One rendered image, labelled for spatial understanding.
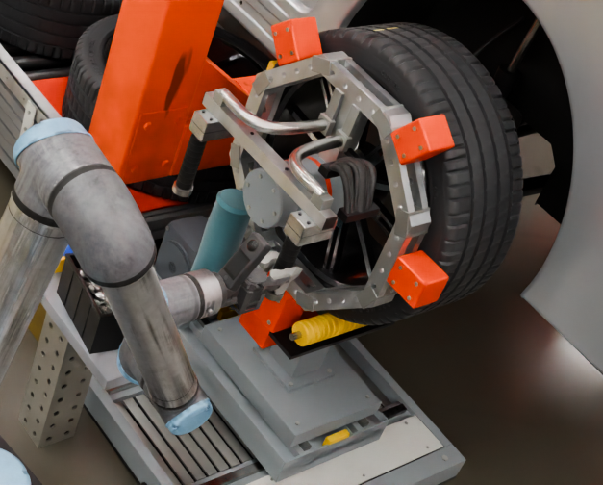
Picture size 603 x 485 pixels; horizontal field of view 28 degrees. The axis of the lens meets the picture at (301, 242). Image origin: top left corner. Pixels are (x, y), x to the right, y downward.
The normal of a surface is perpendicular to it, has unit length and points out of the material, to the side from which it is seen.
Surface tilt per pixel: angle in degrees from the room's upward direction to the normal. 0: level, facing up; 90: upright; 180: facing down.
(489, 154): 46
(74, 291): 90
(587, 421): 0
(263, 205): 90
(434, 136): 35
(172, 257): 90
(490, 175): 53
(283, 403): 0
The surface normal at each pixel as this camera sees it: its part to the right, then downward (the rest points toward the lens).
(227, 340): 0.31, -0.75
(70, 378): 0.59, 0.64
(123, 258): 0.39, 0.38
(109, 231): 0.30, 0.14
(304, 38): 0.64, -0.07
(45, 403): -0.75, 0.19
